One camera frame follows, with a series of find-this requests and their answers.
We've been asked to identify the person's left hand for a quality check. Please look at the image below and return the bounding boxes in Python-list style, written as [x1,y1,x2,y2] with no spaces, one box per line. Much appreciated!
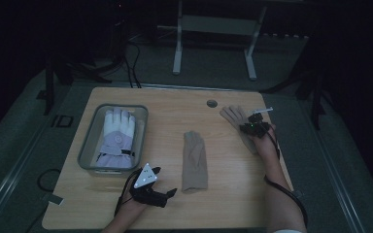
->
[119,189,149,221]

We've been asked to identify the beige glove with button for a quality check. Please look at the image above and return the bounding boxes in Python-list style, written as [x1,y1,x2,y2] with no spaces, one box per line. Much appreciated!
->
[219,105,260,155]

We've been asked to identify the plain beige glove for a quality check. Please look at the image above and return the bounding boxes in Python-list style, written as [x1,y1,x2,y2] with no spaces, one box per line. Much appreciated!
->
[181,130,209,194]

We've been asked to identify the purple and white ski glove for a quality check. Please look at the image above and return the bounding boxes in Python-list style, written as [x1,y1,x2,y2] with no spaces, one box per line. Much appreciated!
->
[94,107,137,169]

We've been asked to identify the white metal stand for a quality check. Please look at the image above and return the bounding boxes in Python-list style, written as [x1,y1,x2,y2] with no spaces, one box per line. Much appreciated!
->
[156,0,269,82]

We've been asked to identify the black floor cables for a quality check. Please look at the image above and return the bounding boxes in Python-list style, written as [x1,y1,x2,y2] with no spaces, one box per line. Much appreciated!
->
[121,35,143,89]

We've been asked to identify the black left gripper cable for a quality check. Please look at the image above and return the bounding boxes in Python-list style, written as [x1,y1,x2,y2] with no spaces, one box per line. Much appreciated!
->
[114,168,144,217]

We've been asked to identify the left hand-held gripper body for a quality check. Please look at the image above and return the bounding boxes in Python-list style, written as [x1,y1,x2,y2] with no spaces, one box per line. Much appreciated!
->
[130,162,169,209]

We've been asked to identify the person's right hand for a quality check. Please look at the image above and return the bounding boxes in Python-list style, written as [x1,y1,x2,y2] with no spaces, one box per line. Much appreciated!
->
[254,123,278,156]

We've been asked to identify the clear plastic bin grey rim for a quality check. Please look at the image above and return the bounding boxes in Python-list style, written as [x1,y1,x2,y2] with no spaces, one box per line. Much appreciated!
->
[77,103,150,177]

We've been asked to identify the black looped floor cable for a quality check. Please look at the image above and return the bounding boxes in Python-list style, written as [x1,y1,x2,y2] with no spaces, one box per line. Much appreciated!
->
[36,168,62,194]

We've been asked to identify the black tripod stand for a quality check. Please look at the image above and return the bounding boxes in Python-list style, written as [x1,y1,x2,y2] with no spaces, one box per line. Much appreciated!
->
[261,32,333,131]
[36,38,113,117]

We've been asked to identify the grey floor tag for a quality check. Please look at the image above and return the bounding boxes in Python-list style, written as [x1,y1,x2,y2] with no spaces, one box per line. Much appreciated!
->
[47,192,65,207]

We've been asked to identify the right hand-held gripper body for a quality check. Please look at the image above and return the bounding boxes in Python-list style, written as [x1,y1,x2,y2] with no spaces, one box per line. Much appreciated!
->
[248,107,274,139]

